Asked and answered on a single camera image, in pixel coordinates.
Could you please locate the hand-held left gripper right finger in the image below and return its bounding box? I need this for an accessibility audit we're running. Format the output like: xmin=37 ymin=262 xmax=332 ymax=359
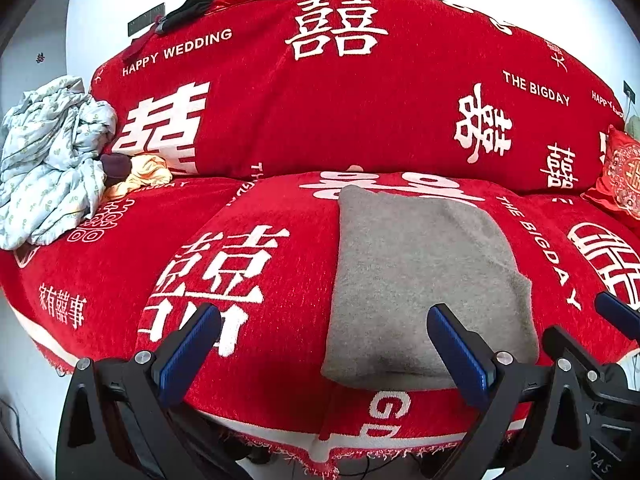
xmin=426 ymin=302 xmax=588 ymax=480

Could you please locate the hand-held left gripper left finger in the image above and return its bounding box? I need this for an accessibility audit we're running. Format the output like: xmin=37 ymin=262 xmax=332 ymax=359
xmin=55 ymin=302 xmax=223 ymax=480

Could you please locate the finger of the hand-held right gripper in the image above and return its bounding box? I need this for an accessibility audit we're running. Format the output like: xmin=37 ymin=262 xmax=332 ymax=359
xmin=542 ymin=326 xmax=608 ymax=392
xmin=595 ymin=291 xmax=640 ymax=342

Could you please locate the grey knit sweater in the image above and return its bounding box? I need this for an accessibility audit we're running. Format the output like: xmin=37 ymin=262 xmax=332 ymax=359
xmin=320 ymin=185 xmax=540 ymax=392

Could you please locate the yellow cloth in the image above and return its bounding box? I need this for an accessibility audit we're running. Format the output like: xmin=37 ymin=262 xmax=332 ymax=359
xmin=105 ymin=155 xmax=172 ymax=200

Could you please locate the dark purple cloth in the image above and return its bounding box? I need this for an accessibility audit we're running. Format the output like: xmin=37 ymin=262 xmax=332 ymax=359
xmin=99 ymin=154 xmax=133 ymax=187

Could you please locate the pale blue floral quilt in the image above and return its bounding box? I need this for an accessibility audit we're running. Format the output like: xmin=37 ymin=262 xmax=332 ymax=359
xmin=0 ymin=75 xmax=118 ymax=251

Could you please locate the red printed sofa cover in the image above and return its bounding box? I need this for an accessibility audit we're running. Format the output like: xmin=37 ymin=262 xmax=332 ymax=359
xmin=0 ymin=0 xmax=640 ymax=478

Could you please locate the dark red tassel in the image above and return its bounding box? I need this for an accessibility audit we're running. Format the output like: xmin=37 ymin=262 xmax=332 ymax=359
xmin=124 ymin=34 xmax=158 ymax=62

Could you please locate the black cloth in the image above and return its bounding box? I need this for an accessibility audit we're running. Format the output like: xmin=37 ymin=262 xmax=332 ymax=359
xmin=155 ymin=0 xmax=213 ymax=35

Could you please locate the dark wall sign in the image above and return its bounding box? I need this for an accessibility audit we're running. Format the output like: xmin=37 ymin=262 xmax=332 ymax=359
xmin=126 ymin=4 xmax=166 ymax=37

